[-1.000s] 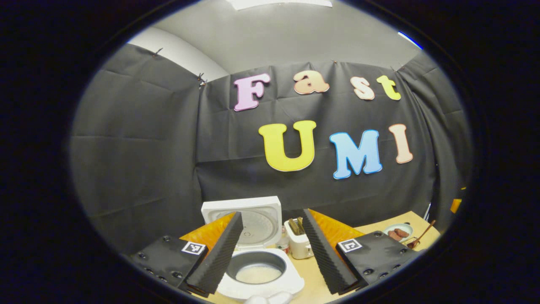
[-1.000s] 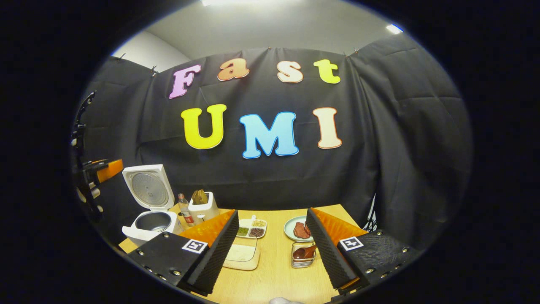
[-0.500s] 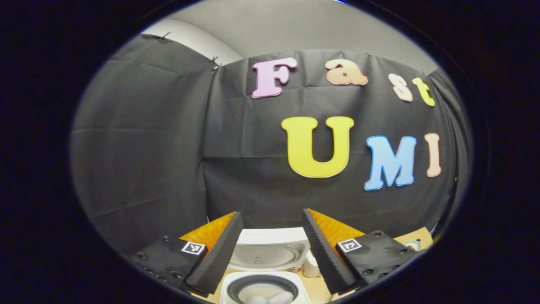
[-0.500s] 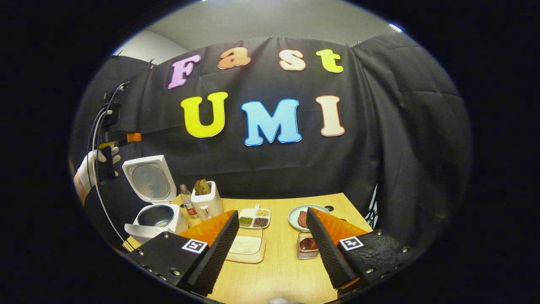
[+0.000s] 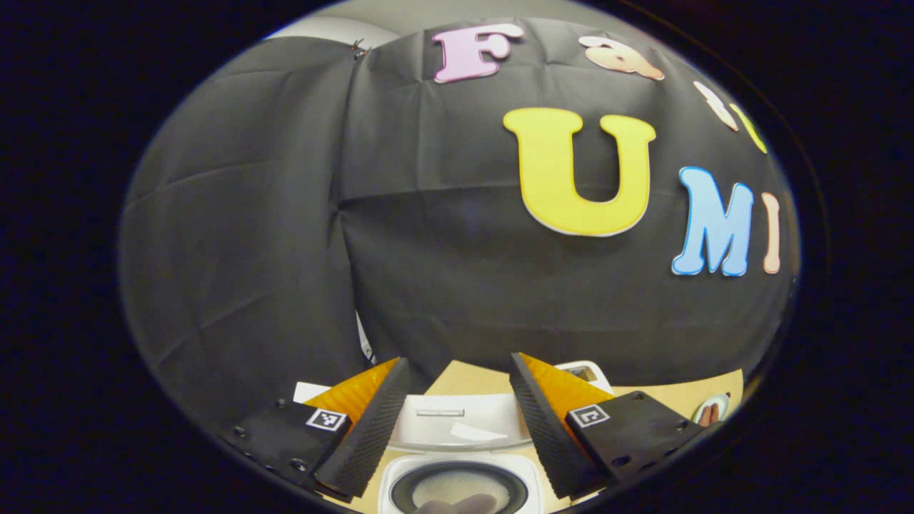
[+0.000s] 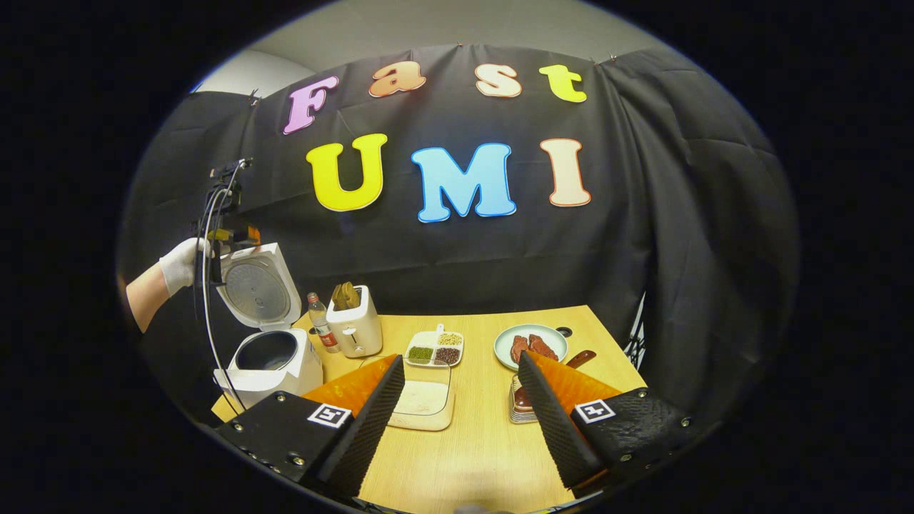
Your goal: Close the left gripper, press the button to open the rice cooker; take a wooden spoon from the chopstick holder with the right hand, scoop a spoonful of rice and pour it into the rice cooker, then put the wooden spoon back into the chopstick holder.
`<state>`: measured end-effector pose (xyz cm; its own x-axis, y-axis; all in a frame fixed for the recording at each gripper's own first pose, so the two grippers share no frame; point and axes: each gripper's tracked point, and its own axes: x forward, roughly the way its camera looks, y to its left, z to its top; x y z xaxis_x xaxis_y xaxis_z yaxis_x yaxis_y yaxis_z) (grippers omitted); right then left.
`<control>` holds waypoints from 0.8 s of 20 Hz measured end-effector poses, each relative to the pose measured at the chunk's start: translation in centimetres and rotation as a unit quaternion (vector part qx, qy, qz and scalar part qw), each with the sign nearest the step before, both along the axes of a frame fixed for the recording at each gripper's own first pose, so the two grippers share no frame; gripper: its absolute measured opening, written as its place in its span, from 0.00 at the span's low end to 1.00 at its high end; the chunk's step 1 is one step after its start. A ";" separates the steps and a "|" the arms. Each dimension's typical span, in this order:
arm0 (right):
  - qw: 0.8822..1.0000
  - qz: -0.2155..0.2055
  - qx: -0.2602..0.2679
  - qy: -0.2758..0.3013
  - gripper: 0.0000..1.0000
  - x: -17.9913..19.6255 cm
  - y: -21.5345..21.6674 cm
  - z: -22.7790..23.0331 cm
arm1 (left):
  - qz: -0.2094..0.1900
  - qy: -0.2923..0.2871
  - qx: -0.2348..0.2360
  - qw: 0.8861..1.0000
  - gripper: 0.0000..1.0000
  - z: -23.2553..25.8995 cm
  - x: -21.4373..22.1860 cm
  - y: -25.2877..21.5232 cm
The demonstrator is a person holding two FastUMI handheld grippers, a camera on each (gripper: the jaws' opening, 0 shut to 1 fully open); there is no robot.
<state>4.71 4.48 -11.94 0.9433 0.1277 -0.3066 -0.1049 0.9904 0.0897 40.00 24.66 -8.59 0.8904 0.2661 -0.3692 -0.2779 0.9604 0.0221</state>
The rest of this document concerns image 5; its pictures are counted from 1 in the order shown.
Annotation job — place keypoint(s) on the green round plate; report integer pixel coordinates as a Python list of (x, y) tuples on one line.
[(720, 403)]

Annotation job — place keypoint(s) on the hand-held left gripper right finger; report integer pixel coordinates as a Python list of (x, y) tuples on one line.
[(550, 435)]

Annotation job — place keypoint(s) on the black backdrop cloth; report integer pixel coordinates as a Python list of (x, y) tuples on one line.
[(250, 214)]

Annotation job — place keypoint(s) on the red sausage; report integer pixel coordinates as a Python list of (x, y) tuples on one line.
[(715, 412), (707, 415)]

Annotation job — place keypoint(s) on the white toaster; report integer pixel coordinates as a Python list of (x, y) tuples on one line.
[(596, 378)]

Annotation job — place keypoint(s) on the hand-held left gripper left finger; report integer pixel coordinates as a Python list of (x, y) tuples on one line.
[(371, 435)]

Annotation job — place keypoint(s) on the uncooked white rice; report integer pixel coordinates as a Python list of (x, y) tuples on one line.
[(457, 485)]

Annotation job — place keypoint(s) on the white flat object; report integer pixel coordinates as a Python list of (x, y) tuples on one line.
[(310, 391)]

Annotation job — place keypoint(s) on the white rice cooker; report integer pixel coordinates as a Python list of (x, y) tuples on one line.
[(457, 428)]

